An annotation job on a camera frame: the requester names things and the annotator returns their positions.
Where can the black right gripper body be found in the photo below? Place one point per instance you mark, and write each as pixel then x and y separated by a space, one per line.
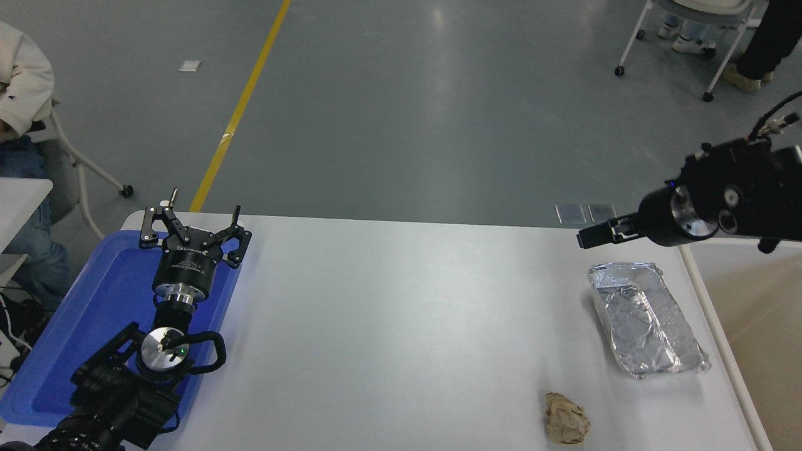
pixel 656 219

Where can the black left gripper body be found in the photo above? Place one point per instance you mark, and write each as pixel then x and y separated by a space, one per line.
pixel 187 266

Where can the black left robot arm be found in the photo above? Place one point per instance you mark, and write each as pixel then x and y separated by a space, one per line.
pixel 113 401

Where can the silver foil tray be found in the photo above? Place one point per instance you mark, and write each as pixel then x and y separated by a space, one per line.
pixel 645 319

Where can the blue plastic tray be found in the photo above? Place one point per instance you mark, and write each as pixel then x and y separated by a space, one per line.
pixel 94 313

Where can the white side table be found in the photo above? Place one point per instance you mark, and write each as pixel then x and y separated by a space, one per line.
pixel 19 200

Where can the large pale bin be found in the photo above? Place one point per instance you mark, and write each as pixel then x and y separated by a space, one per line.
pixel 752 344

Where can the person on rolling chair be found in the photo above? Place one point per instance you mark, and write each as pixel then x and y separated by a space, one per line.
pixel 689 44

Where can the crumpled tan paper ball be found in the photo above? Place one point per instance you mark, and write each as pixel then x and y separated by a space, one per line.
pixel 567 419

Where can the seated person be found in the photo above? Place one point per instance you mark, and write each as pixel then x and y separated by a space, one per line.
pixel 22 81

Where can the standing person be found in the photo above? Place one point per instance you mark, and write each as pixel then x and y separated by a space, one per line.
pixel 774 37

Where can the white frame wheeled chair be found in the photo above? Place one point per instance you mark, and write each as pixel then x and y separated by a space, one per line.
pixel 59 175

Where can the white frame rolling chair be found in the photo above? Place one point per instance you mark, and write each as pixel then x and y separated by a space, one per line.
pixel 708 17

